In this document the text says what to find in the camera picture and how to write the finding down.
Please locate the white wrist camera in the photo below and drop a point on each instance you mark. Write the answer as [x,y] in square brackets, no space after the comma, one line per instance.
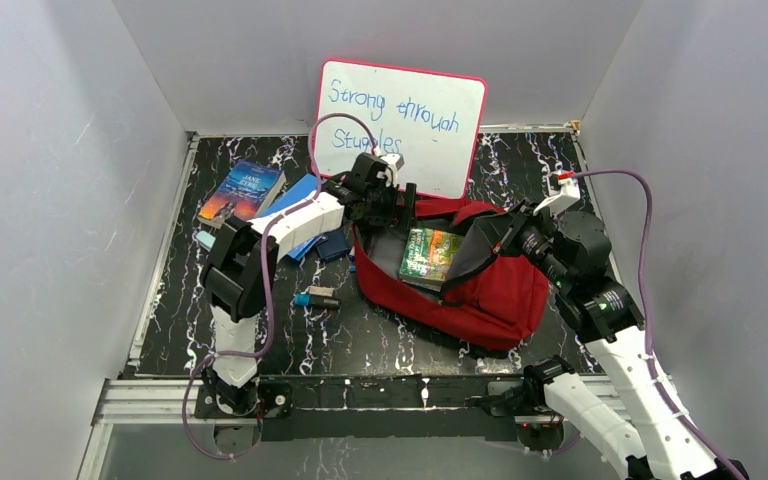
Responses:
[564,192]
[386,167]

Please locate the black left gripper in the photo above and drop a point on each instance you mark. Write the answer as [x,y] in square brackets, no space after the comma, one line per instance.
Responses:
[391,201]

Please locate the green treehouse book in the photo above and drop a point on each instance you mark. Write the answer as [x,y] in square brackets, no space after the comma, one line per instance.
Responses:
[427,257]

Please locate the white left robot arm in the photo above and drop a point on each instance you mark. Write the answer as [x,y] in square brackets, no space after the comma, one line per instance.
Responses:
[239,275]

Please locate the small grey eraser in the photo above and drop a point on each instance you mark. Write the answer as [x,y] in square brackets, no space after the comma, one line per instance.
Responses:
[321,291]

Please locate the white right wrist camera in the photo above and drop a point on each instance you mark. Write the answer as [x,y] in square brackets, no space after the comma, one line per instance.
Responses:
[564,192]

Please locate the pink framed whiteboard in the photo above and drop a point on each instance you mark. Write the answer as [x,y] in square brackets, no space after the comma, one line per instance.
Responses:
[431,119]

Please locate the blue notebook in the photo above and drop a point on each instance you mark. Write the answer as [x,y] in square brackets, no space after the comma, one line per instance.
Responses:
[294,194]

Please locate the Jane Eyre paperback book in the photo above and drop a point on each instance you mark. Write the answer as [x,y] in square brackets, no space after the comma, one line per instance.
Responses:
[247,190]

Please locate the dark blue wallet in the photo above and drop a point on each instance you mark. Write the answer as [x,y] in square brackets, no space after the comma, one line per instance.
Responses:
[333,246]

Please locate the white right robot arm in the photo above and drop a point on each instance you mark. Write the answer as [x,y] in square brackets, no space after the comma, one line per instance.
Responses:
[655,438]

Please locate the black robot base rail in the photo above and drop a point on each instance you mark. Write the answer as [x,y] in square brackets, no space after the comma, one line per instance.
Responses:
[495,408]

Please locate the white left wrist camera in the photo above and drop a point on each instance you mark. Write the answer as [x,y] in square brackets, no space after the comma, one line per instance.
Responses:
[386,167]

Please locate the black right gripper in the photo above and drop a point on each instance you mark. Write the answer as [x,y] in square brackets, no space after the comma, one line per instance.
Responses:
[522,219]

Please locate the black blue marker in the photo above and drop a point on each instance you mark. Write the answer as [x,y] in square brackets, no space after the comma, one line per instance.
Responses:
[316,301]

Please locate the red student backpack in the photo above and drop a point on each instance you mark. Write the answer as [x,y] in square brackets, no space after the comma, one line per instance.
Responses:
[492,303]

